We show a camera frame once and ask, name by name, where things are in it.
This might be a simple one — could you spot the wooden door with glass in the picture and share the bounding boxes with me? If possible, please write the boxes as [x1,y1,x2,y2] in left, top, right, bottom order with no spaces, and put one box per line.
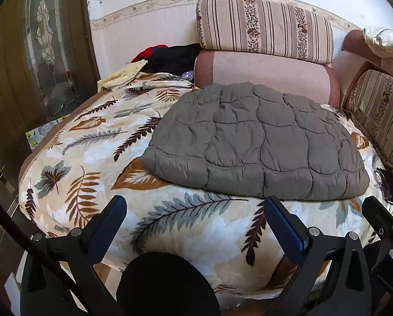
[0,0,100,270]

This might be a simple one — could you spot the pale yellow cloth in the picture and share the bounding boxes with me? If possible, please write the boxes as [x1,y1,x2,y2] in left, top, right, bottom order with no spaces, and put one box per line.
[97,59,148,93]

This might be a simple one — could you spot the grey quilted hooded jacket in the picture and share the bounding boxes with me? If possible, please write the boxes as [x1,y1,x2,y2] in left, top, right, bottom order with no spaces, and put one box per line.
[141,83,370,201]

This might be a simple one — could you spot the leaf print fleece blanket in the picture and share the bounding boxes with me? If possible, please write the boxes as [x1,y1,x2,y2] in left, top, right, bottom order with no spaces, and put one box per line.
[19,73,384,299]

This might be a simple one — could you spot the black cable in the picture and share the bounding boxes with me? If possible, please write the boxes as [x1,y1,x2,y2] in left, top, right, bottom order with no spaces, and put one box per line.
[0,185,95,316]

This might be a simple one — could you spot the cream cloth on sofa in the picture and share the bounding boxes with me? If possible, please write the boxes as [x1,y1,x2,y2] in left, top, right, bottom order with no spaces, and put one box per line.
[363,26,393,58]

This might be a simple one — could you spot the purple frame eyeglasses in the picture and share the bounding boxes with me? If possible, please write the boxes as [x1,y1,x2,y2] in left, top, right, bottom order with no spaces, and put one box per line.
[374,168,393,205]

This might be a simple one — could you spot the striped floral back cushion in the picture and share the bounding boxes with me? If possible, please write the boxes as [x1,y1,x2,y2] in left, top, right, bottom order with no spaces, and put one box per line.
[196,0,334,64]

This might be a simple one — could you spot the striped floral side cushion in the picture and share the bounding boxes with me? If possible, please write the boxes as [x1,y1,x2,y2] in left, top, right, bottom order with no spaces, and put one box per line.
[346,69,393,168]

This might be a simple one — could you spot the pink cylindrical bolster pillow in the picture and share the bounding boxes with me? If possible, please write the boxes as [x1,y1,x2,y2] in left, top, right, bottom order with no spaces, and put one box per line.
[194,50,340,108]

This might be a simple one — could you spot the black and red clothes pile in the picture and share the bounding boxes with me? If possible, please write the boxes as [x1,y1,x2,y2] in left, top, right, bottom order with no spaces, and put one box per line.
[132,43,202,76]

